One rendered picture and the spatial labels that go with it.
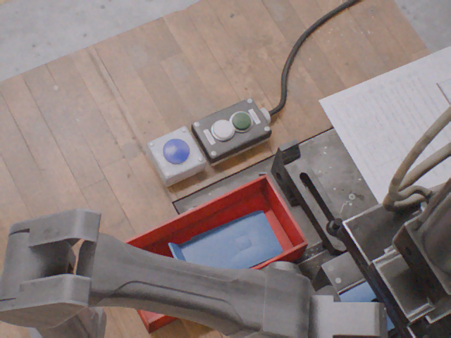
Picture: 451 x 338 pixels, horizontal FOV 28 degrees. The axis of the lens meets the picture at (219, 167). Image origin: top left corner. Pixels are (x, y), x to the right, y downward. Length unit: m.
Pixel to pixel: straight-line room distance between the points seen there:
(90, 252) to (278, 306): 0.20
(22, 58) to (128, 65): 1.10
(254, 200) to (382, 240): 0.30
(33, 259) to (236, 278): 0.20
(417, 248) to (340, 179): 0.44
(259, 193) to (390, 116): 0.25
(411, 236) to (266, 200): 0.43
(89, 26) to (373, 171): 1.32
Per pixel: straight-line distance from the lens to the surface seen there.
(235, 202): 1.33
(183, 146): 1.33
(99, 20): 2.56
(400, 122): 1.45
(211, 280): 0.88
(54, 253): 0.89
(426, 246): 0.96
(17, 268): 0.88
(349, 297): 1.22
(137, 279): 0.84
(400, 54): 1.51
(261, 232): 1.32
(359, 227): 1.10
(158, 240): 1.31
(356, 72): 1.48
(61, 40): 2.53
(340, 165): 1.39
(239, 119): 1.36
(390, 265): 1.05
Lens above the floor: 2.14
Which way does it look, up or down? 66 degrees down
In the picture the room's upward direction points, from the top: 11 degrees clockwise
